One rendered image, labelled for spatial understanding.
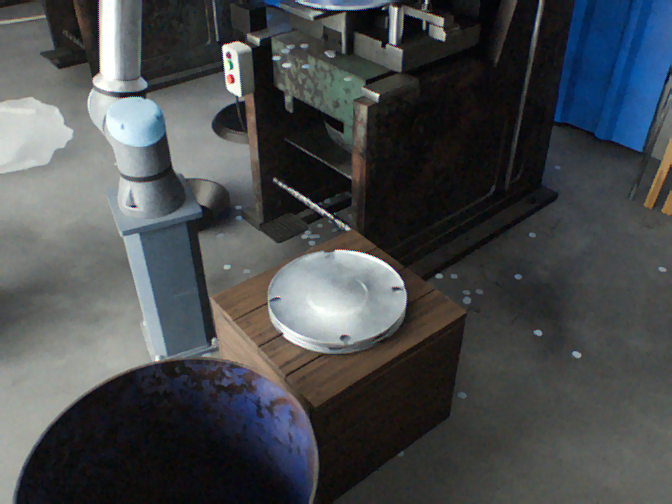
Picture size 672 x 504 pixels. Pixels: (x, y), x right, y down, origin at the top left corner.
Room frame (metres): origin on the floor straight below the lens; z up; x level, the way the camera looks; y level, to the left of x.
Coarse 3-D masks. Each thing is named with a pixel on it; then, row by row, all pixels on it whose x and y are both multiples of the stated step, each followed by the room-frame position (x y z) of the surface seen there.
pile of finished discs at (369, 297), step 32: (320, 256) 1.14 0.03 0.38; (352, 256) 1.14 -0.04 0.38; (288, 288) 1.03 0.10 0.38; (320, 288) 1.02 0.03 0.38; (352, 288) 1.02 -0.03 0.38; (384, 288) 1.03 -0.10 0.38; (288, 320) 0.93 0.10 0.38; (320, 320) 0.93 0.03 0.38; (352, 320) 0.93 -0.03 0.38; (384, 320) 0.93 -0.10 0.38; (320, 352) 0.87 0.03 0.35; (352, 352) 0.87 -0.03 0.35
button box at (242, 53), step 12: (228, 48) 1.75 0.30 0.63; (240, 48) 1.75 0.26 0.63; (240, 60) 1.73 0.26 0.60; (252, 60) 1.75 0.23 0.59; (228, 72) 1.76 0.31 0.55; (240, 72) 1.72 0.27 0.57; (252, 72) 1.75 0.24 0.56; (228, 84) 1.77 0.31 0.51; (240, 84) 1.72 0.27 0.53; (252, 84) 1.75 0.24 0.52; (240, 96) 1.72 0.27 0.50; (240, 120) 1.79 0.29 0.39
